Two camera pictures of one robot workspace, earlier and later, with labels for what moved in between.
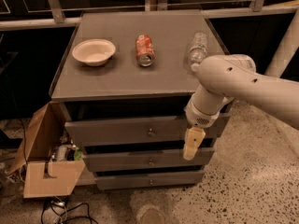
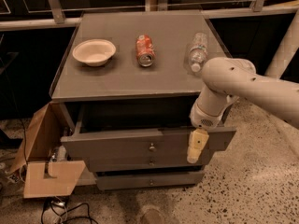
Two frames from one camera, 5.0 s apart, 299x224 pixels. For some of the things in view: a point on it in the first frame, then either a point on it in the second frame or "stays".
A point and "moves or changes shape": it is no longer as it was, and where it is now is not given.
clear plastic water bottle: (199, 49) stays
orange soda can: (145, 51) stays
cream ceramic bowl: (93, 52) stays
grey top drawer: (139, 131) moves or changes shape
